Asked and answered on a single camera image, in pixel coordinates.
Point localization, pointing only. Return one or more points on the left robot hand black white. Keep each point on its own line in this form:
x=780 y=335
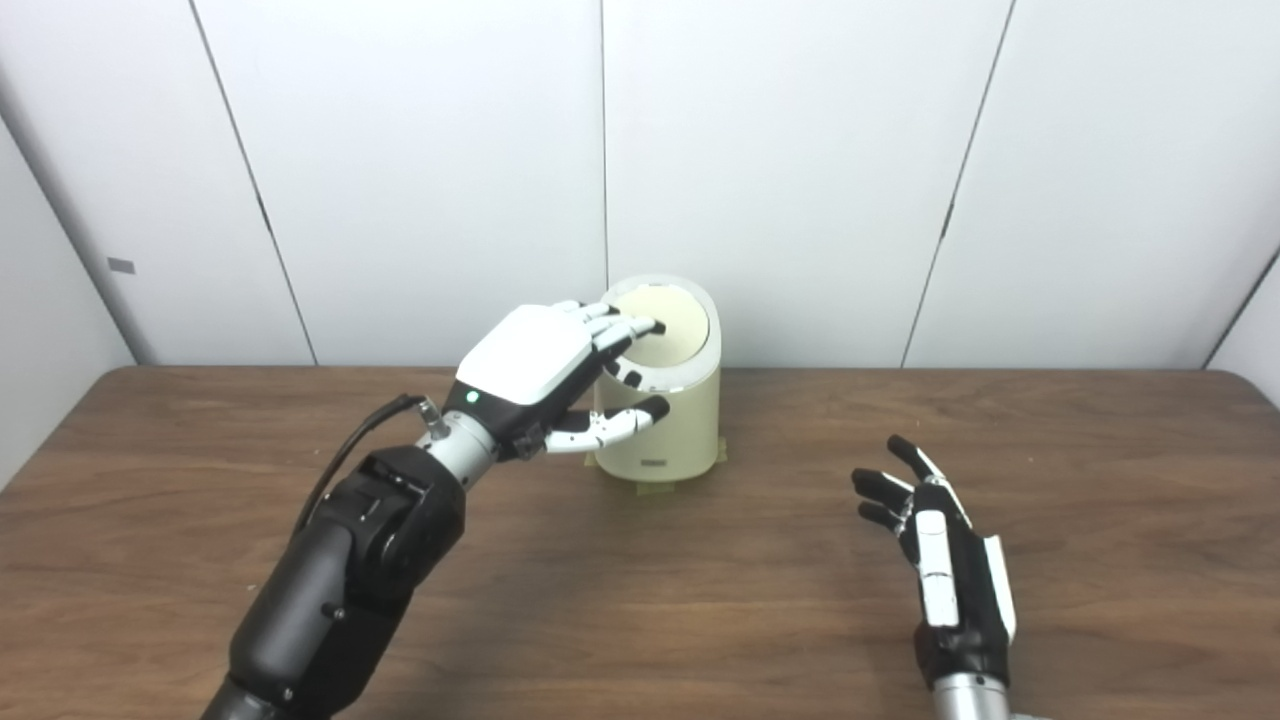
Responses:
x=525 y=360

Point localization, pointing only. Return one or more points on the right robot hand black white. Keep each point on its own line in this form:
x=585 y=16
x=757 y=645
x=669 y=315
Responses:
x=950 y=590

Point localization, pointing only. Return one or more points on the cream round bin lid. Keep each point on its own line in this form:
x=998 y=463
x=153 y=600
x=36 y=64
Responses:
x=680 y=330

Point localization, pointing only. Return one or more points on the cream-colored round bin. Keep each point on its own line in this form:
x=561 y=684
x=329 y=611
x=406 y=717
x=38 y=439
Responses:
x=685 y=420

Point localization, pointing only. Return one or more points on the small grey wall label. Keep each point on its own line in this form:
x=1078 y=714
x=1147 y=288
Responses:
x=121 y=265

